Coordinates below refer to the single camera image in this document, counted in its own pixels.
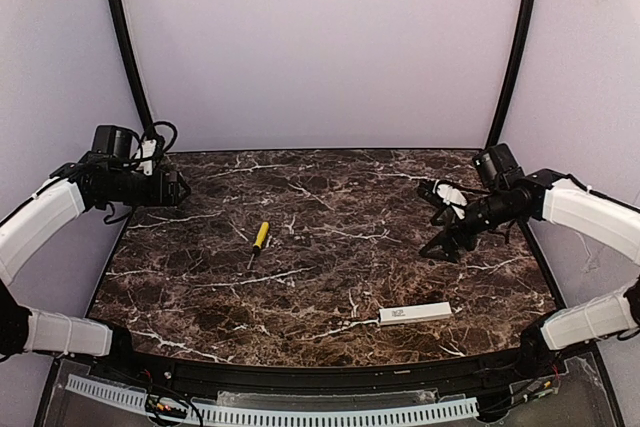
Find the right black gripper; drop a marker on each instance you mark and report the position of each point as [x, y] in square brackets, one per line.
[456, 224]

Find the yellow handled screwdriver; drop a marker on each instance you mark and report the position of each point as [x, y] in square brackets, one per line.
[259, 241]

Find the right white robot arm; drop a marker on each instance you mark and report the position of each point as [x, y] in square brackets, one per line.
[508, 196]

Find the white slotted cable duct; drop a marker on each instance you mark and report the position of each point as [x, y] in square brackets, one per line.
[418, 408]

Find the white remote control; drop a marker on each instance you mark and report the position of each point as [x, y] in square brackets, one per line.
[414, 313]

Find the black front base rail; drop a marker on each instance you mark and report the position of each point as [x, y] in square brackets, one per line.
[482, 374]

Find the black frame post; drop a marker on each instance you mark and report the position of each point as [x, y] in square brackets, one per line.
[129, 63]
[511, 72]

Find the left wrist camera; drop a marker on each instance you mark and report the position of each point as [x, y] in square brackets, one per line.
[146, 157]

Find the left black frame post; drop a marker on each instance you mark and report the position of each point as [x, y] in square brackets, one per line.
[129, 63]

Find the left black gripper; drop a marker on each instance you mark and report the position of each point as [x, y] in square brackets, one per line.
[170, 187]

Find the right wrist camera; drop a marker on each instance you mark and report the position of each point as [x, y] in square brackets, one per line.
[451, 197]

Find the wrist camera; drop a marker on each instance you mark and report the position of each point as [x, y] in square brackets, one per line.
[451, 197]
[146, 157]

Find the right black frame post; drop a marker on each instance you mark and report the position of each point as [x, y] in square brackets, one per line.
[511, 72]

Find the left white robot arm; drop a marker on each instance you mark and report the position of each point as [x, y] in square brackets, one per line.
[122, 167]

